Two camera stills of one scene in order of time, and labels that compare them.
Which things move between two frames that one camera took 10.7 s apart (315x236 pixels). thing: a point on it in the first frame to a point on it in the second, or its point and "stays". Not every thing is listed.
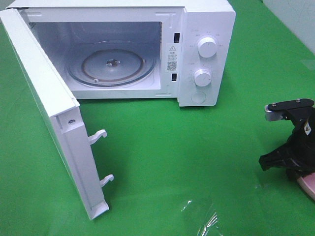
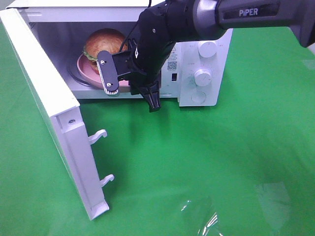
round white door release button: [198, 97] stays
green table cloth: [178, 170] stays
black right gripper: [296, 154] to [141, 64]
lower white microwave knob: [203, 77] stays
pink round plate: [307, 182] to [86, 69]
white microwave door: [62, 109] stays
